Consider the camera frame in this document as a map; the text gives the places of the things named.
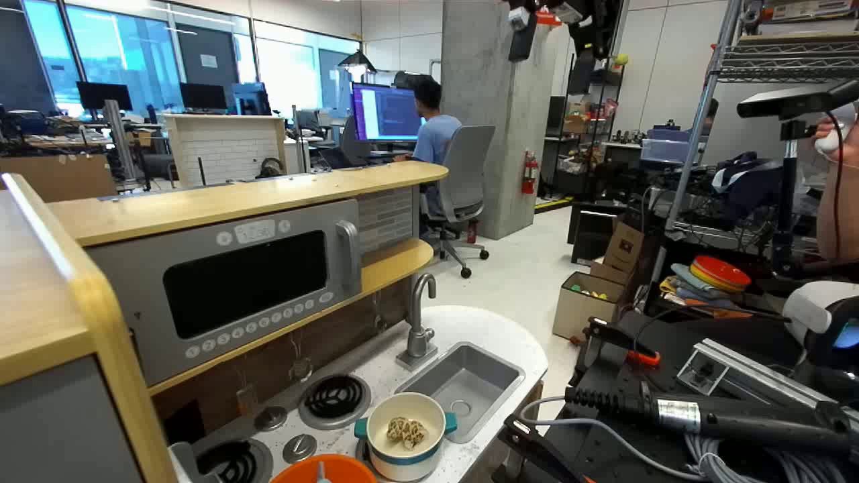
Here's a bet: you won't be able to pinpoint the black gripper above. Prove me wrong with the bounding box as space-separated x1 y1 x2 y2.
562 0 626 58

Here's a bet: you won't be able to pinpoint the white pot with teal handles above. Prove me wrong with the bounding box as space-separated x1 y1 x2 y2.
351 388 458 483

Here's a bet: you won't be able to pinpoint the black coil stove burner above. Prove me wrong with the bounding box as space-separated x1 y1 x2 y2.
295 369 374 432
190 438 276 483

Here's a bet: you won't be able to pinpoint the grey stove knob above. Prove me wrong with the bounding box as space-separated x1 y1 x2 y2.
282 432 320 463
252 405 291 434

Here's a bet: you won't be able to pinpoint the black shelf with toys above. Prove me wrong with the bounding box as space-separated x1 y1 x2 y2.
544 51 629 199

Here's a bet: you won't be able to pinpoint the blue plastic bin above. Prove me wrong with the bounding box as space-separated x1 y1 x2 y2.
638 122 696 169

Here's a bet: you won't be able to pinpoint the red fire extinguisher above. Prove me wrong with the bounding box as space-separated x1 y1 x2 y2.
517 148 541 199

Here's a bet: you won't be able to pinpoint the seated person in blue shirt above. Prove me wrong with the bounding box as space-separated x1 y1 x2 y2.
405 71 468 169

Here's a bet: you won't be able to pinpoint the grey swivel office chair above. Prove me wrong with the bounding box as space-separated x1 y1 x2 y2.
418 122 496 282

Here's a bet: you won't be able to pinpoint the metal shelf rack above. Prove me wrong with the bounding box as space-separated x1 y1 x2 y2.
666 0 859 263

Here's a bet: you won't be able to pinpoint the black cabinet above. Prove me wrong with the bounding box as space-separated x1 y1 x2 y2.
570 195 648 265

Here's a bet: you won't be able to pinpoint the dark blue backpack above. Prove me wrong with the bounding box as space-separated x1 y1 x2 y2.
709 149 786 223

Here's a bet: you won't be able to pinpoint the purple lit computer monitor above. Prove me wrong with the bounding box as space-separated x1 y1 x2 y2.
350 81 423 145

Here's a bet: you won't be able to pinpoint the upright cardboard box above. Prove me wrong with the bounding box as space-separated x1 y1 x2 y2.
588 218 649 287

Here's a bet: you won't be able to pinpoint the black pendant lamp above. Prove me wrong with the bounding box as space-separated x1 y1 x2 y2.
335 43 382 74

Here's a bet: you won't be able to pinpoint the orange stacked bowls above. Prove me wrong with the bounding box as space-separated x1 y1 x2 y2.
686 251 754 295

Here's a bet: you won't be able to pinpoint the stack of colourful plates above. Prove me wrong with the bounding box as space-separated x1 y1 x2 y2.
657 263 732 317

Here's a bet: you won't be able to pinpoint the open cardboard box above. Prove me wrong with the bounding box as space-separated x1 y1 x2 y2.
551 269 634 344

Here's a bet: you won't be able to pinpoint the blue lit computer monitor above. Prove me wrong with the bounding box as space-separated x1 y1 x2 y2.
229 81 274 118

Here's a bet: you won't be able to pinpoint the black headphones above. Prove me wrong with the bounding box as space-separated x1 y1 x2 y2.
252 156 291 181

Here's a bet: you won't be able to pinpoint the grey toy faucet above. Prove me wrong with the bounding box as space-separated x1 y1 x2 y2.
394 270 439 369

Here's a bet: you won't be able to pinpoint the grey toy sink basin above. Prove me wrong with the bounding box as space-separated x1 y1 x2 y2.
394 341 525 447

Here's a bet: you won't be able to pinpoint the white pegboard panel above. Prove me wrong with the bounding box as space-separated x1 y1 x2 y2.
166 113 291 187

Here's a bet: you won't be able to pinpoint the black computer monitor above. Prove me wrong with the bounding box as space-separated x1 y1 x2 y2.
76 81 135 114
176 81 231 113

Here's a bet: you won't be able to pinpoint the wooden toy kitchen unit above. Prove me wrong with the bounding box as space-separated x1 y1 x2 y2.
0 159 551 483

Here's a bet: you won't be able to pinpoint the black tool with silver label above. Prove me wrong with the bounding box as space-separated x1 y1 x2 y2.
562 384 859 454

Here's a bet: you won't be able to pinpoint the pile of brown beans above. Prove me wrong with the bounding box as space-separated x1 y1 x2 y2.
383 416 430 450

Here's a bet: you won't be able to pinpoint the orange plastic bowl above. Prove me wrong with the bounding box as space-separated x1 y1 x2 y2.
269 450 382 483

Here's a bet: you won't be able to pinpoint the grey toy microwave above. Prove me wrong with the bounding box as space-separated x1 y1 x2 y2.
85 195 366 388

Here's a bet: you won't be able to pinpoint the black stereo camera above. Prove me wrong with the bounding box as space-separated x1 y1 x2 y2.
736 78 859 121

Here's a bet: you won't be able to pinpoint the black camera stand pole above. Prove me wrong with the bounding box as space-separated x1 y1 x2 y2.
770 114 805 275

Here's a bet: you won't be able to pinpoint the aluminium extrusion rail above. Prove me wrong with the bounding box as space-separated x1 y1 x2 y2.
677 334 848 423

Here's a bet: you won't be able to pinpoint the thin grey cable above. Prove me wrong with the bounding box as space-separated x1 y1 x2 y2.
517 397 709 483

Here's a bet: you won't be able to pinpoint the grey cable bundle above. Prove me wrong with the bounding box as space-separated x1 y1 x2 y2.
681 432 859 483

